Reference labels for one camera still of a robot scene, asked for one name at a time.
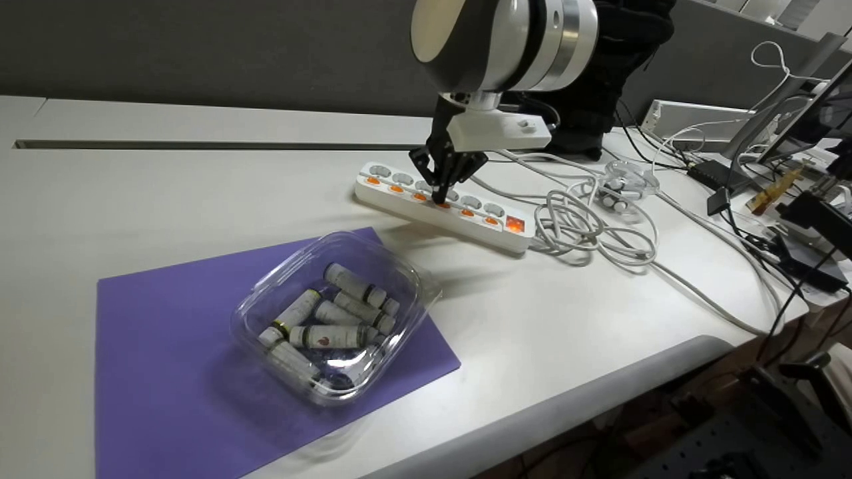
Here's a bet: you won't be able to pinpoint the coiled white power cable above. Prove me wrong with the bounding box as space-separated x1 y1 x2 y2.
526 171 784 340

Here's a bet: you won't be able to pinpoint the white tube green band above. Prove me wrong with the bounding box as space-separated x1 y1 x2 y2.
268 288 324 335

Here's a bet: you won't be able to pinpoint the black flat device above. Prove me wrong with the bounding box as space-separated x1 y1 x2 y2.
739 223 852 295

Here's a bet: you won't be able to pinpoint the black perforated plate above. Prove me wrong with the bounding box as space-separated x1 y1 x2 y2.
609 401 830 479

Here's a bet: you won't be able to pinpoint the black robot base cover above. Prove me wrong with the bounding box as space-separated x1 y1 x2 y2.
521 0 681 164

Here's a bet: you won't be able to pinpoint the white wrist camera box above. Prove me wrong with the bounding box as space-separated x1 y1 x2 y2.
444 91 557 155

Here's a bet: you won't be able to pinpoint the white wire loop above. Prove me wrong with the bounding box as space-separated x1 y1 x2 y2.
747 38 798 88

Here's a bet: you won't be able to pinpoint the yellow wooden stick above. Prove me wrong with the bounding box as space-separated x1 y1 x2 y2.
746 164 807 216

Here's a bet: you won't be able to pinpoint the small clear plastic cup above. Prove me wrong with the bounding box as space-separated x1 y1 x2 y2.
591 156 665 225

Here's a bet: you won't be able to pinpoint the black cable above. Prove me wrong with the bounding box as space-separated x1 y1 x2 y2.
619 122 852 363

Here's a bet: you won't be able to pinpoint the white power strip orange switches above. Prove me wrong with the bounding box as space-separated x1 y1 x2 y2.
352 160 541 260

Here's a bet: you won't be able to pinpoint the flat grey white box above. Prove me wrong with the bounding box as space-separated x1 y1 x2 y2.
639 96 758 148

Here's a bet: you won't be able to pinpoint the purple mat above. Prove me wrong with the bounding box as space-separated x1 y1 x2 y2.
92 225 464 479

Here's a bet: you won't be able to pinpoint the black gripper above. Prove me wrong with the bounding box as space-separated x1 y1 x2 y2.
406 92 490 206

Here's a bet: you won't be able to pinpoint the clear plastic container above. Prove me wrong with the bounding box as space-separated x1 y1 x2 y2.
231 225 428 412

